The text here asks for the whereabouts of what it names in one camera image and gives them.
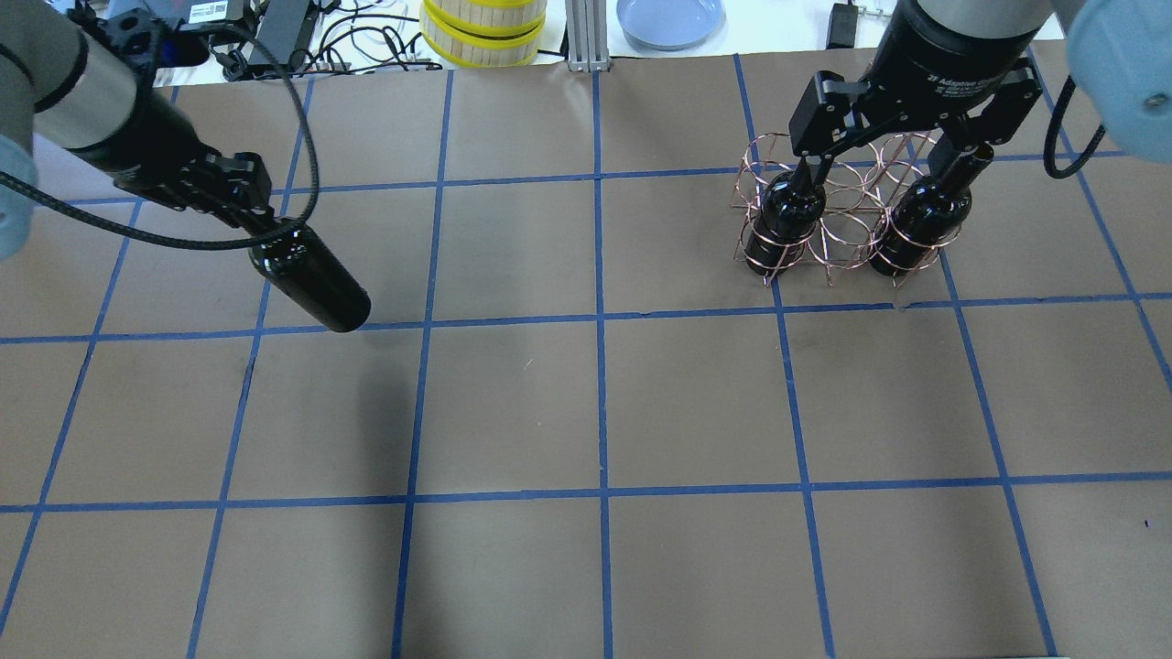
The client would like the dark wine bottle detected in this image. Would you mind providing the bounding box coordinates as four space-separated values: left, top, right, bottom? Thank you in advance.
247 226 372 333

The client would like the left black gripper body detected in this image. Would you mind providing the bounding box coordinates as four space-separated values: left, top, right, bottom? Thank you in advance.
70 91 216 206

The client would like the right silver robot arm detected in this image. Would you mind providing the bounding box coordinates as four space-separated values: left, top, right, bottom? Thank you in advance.
788 1 1168 191

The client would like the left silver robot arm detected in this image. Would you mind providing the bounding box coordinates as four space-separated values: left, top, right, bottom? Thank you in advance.
4 1 307 257

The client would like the dark bottle in basket far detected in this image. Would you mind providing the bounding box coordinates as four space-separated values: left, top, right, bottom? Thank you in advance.
743 159 826 278

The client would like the dark bottle in basket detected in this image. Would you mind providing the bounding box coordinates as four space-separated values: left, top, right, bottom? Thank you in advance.
743 159 826 278
868 142 993 278

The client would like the aluminium frame post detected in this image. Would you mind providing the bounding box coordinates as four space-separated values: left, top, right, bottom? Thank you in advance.
564 0 612 72

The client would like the dark bottle in basket near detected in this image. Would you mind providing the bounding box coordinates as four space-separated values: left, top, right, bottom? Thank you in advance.
868 142 993 278

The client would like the blue plate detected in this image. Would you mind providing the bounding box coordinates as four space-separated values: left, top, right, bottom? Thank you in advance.
615 1 725 50

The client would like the black power adapter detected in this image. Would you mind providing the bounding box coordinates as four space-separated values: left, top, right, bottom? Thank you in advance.
825 1 861 50

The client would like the copper wire wine basket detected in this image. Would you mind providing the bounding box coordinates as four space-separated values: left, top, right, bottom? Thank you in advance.
730 133 936 286

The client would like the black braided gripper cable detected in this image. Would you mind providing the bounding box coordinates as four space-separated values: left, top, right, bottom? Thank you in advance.
0 23 321 252

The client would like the large black power brick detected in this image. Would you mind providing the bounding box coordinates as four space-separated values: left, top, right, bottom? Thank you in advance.
255 1 319 70

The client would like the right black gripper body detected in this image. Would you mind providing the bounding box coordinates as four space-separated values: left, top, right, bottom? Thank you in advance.
870 1 1041 129

